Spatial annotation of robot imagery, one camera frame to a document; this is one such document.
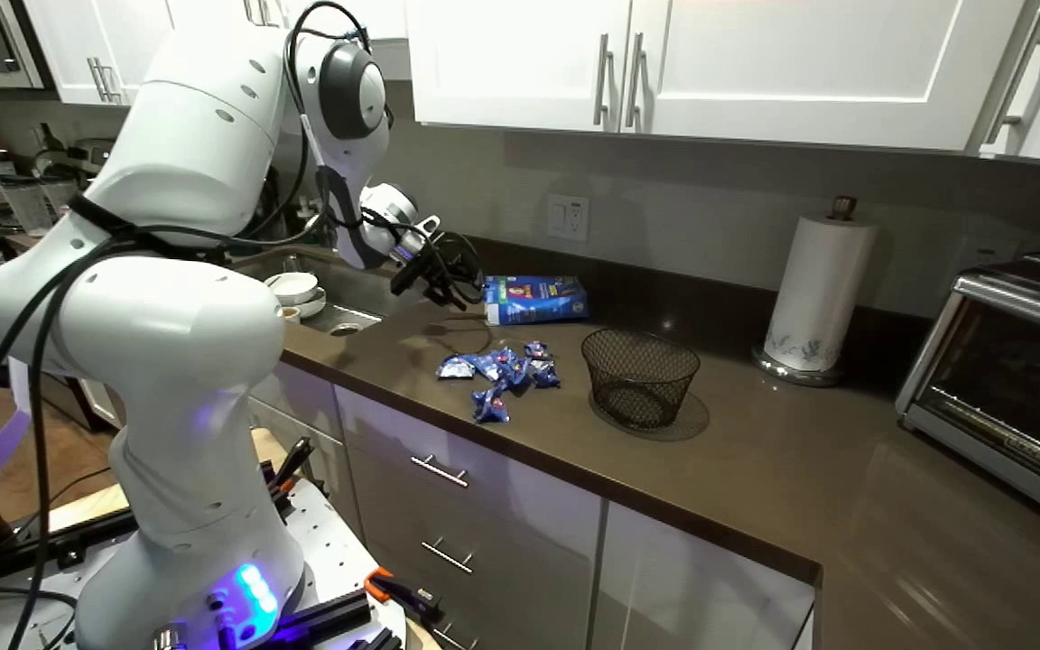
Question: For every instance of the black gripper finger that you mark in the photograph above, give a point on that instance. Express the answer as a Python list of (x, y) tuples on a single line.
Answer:
[(462, 247), (454, 293)]

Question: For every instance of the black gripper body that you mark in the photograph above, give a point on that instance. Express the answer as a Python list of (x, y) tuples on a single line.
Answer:
[(412, 262)]

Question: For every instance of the blue cardboard box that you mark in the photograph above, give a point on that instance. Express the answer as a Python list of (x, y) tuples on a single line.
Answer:
[(535, 301)]

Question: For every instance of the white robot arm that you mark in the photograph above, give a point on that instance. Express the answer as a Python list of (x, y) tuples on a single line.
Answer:
[(171, 326)]

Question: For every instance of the small crumpled blue snack packet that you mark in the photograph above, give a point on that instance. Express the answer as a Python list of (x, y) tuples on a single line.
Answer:
[(490, 406)]

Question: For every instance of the white round bowl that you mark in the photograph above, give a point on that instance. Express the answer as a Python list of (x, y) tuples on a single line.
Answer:
[(293, 293)]

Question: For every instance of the black marker pen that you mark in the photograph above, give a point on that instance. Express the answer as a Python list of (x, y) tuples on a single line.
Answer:
[(291, 466)]

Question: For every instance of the grey base cabinet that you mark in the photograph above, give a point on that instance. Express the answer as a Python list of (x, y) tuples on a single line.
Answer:
[(506, 530)]

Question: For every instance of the white robot mounting table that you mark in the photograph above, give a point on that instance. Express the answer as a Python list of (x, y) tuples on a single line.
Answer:
[(332, 543)]

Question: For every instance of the white paper towel roll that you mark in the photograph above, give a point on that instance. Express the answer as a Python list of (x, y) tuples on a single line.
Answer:
[(816, 291)]

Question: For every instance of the white upper cabinet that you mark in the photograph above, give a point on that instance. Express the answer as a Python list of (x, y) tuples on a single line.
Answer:
[(786, 65)]

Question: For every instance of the metal paper towel holder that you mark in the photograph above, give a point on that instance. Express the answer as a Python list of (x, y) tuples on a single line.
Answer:
[(844, 208)]

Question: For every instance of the silver toaster oven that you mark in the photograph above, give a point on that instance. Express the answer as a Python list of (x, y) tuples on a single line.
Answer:
[(1003, 383)]

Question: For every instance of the white wall outlet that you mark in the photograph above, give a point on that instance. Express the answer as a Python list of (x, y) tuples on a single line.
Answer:
[(567, 215)]

